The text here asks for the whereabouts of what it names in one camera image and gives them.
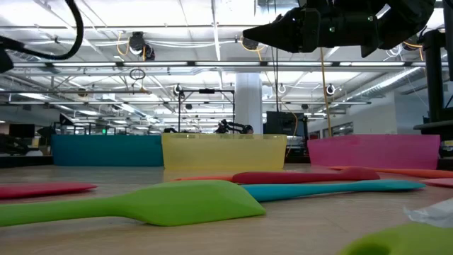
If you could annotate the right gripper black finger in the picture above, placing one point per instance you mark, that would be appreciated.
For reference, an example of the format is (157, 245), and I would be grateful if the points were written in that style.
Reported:
(290, 32)

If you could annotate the pink plastic bin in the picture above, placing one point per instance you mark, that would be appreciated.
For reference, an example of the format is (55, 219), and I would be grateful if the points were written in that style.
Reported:
(371, 152)

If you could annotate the yellow translucent plastic bin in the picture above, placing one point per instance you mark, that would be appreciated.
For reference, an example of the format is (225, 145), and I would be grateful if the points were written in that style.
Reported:
(223, 152)

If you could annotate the dark red silicone spoon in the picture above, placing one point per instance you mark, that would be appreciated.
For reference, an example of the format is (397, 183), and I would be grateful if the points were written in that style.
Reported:
(301, 176)

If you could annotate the orange silicone spatula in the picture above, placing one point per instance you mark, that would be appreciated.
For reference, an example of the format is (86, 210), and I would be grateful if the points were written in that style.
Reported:
(407, 172)

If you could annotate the blue silicone spatula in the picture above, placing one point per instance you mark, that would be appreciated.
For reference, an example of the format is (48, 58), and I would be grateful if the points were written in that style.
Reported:
(318, 189)

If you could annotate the orange silicone spoon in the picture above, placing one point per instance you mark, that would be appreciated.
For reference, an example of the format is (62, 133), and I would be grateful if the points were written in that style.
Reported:
(209, 178)

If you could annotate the pink silicone spatula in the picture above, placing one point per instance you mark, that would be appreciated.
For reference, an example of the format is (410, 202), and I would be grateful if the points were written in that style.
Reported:
(440, 182)

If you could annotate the green silicone spatula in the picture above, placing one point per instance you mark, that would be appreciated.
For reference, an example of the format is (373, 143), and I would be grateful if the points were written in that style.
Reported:
(184, 203)

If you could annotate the blue plastic bin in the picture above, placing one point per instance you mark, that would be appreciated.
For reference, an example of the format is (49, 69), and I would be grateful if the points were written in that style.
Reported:
(106, 150)

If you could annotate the green silicone spoon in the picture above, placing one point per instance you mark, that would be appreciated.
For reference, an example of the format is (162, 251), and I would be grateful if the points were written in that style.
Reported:
(407, 242)

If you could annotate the red silicone spatula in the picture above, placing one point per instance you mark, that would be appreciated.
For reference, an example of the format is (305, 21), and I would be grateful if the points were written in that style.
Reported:
(42, 190)

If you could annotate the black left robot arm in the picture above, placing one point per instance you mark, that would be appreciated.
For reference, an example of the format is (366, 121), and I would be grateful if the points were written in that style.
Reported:
(4, 60)

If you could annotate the black background robot arm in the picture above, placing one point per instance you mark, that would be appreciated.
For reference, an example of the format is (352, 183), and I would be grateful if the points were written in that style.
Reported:
(230, 125)

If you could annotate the white structural column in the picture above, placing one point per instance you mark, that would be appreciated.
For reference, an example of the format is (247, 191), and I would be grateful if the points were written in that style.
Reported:
(248, 102)

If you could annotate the black background monitor box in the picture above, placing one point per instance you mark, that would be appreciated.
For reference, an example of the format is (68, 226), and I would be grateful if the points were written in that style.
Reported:
(283, 124)

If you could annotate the black monitor stand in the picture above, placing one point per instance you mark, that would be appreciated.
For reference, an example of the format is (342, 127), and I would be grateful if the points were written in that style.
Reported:
(436, 88)

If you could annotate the person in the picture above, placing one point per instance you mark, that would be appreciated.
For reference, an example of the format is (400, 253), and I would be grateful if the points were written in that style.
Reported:
(249, 129)

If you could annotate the grey desk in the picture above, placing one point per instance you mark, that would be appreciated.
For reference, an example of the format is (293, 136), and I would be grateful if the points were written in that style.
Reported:
(439, 124)

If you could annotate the dark background monitor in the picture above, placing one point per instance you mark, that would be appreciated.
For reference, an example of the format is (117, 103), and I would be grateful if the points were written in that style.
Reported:
(21, 131)

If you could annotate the black background equipment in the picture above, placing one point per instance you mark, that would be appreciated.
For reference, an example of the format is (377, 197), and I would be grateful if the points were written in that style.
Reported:
(10, 145)

